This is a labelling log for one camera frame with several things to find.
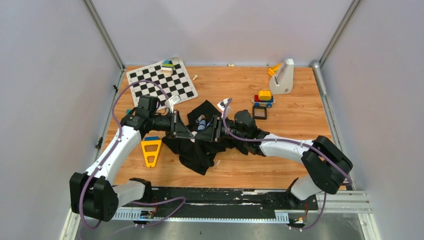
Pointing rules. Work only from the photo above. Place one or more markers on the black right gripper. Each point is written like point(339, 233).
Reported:
point(207, 134)

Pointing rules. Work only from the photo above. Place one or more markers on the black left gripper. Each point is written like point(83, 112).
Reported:
point(178, 129)

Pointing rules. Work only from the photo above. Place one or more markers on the black printed t-shirt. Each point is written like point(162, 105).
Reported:
point(198, 155)

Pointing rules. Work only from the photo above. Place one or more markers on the black square display box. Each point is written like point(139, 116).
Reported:
point(259, 112)

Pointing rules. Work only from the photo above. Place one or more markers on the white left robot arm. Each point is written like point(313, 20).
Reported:
point(92, 193)

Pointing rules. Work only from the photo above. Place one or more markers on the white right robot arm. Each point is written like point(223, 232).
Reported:
point(326, 165)

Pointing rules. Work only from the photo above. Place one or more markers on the yellow triangular plastic piece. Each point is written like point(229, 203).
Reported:
point(151, 151)

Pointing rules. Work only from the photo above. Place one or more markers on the blue toy block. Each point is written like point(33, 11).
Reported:
point(151, 138)

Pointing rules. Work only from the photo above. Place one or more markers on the checkered chessboard mat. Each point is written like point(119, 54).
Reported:
point(150, 81)

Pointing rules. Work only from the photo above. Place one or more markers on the stacked toy blocks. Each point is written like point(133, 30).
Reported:
point(167, 67)

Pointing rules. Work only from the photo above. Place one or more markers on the orange plastic piece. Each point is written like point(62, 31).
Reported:
point(274, 69)

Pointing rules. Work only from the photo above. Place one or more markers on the white wedge stand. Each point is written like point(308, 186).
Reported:
point(283, 80)

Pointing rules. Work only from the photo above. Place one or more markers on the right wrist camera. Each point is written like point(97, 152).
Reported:
point(224, 107)

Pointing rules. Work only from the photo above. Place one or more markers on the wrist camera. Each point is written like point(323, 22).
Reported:
point(224, 107)
point(171, 102)

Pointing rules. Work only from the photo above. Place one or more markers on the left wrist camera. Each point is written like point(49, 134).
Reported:
point(171, 102)

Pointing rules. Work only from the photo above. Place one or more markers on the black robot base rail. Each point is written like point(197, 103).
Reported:
point(218, 205)

